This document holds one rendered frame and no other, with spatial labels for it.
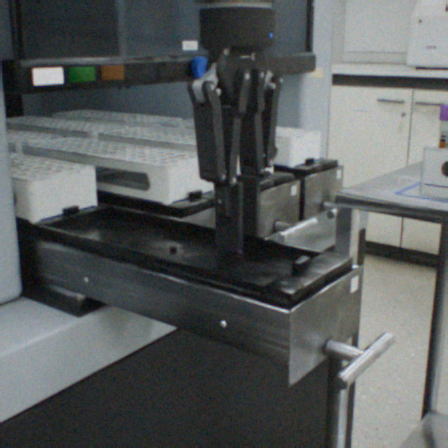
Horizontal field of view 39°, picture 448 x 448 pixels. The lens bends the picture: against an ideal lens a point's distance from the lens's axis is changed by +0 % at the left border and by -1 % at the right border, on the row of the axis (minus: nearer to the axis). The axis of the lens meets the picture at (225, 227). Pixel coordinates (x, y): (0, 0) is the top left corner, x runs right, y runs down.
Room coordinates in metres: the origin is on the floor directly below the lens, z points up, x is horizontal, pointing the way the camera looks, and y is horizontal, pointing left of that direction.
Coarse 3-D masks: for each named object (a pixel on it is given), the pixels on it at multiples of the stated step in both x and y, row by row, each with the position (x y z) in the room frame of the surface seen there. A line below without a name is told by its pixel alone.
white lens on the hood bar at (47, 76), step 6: (36, 72) 0.65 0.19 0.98; (42, 72) 0.66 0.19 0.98; (48, 72) 0.66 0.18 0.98; (54, 72) 0.67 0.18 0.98; (60, 72) 0.68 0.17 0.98; (36, 78) 0.65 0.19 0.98; (42, 78) 0.66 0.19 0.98; (48, 78) 0.66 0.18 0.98; (54, 78) 0.67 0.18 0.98; (60, 78) 0.68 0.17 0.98; (36, 84) 0.65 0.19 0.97; (42, 84) 0.66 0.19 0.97; (48, 84) 0.66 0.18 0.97
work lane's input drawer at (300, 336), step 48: (48, 240) 0.66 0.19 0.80; (96, 240) 0.62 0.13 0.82; (144, 240) 0.66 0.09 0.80; (192, 240) 0.66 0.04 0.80; (96, 288) 0.60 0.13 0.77; (144, 288) 0.56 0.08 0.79; (192, 288) 0.52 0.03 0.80; (240, 288) 0.50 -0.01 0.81; (288, 288) 0.48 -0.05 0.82; (336, 288) 0.52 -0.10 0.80; (240, 336) 0.49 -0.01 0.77; (288, 336) 0.46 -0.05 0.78; (336, 336) 0.53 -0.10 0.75; (384, 336) 0.52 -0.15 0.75; (288, 384) 0.46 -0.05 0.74; (336, 384) 0.45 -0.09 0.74
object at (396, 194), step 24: (408, 168) 0.98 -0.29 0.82; (336, 192) 0.82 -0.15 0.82; (360, 192) 0.82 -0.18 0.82; (384, 192) 0.82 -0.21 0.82; (408, 192) 0.82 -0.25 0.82; (336, 216) 0.82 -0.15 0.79; (408, 216) 0.76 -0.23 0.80; (432, 216) 0.74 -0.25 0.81; (336, 240) 0.82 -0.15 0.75; (432, 312) 1.15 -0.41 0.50; (432, 336) 1.15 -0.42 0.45; (336, 360) 0.81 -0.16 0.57; (432, 360) 1.14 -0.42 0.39; (432, 384) 1.14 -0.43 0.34; (336, 408) 0.81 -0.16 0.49; (432, 408) 1.14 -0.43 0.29; (336, 432) 0.81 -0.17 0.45; (432, 432) 1.06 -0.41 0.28
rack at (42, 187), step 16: (16, 160) 0.81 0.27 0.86; (32, 160) 0.81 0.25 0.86; (48, 160) 0.81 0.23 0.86; (16, 176) 0.71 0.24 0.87; (32, 176) 0.71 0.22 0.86; (48, 176) 0.71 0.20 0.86; (64, 176) 0.72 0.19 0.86; (80, 176) 0.74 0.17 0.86; (16, 192) 0.70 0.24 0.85; (32, 192) 0.69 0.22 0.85; (48, 192) 0.70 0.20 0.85; (64, 192) 0.72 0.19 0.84; (80, 192) 0.74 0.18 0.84; (16, 208) 0.70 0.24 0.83; (32, 208) 0.69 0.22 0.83; (48, 208) 0.70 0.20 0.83; (80, 208) 0.74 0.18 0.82
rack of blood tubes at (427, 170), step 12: (432, 144) 0.83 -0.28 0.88; (432, 156) 0.80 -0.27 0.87; (444, 156) 0.79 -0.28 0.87; (432, 168) 0.80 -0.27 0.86; (420, 180) 0.81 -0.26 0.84; (432, 180) 0.80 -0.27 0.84; (444, 180) 0.79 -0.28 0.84; (420, 192) 0.81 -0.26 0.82; (432, 192) 0.80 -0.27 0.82; (444, 192) 0.79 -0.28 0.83
